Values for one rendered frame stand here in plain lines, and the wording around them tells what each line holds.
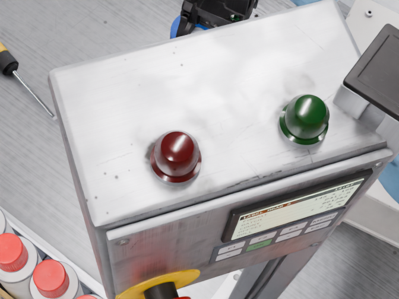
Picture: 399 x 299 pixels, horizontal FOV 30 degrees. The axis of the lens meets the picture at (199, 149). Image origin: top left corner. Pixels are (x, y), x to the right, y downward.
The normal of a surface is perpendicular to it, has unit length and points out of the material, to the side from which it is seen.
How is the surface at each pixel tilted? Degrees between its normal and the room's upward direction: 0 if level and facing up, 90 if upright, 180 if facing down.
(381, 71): 0
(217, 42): 0
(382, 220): 90
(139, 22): 0
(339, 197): 90
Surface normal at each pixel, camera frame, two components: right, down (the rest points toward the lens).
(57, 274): 0.03, -0.38
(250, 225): 0.32, 0.88
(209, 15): -0.44, 0.82
